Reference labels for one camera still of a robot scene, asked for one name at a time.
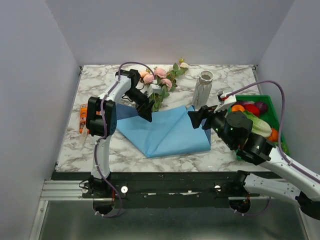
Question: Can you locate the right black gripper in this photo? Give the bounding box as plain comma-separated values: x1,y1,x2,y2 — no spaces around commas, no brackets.
187,102,235,149

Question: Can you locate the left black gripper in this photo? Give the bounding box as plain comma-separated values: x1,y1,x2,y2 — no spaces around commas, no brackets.
124,88,155,122

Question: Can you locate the blue wrapping paper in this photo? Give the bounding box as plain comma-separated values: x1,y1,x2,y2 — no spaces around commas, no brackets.
116,104,211,158

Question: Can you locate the pink flower bouquet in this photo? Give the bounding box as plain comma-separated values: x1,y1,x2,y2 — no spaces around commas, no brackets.
139,64,180,112

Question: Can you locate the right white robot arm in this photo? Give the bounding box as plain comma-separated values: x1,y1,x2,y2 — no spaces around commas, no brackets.
187,105,320,220

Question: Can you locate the white ceramic vase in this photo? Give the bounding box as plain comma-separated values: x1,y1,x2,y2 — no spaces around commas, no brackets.
192,70,214,110

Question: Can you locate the orange pepper toy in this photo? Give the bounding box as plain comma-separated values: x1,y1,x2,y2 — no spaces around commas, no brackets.
231,104,245,112

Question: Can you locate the red pepper toy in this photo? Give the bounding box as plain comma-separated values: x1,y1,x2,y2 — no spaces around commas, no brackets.
243,104,261,117

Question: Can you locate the orange packet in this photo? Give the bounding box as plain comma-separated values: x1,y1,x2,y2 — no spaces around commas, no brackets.
79,104,88,134

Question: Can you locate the green lettuce toy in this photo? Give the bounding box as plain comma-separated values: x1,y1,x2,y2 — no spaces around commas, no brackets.
243,110,272,138

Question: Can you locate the purple onion toy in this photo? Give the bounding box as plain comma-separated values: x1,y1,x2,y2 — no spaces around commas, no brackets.
254,101,268,114

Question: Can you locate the green plastic basket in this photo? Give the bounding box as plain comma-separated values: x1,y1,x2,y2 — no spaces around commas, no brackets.
228,95,286,165

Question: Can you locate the orange pumpkin toy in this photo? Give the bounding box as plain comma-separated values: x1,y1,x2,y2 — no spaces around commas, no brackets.
267,127,279,142

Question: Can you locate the green pepper toy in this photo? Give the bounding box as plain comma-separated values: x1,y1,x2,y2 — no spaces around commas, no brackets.
276,141,290,156

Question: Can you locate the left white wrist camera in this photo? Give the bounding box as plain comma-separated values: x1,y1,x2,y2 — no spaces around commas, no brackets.
147,83,162,97

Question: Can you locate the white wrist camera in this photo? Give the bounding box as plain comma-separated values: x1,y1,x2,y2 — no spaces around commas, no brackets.
214,88,237,113
147,83,162,97

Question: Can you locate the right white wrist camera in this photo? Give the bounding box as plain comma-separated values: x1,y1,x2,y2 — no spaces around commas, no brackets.
214,88,237,113

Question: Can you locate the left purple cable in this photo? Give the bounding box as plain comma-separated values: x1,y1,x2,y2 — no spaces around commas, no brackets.
93,61,158,219

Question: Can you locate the aluminium rail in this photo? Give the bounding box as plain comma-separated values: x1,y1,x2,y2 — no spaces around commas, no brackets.
29,180,83,240

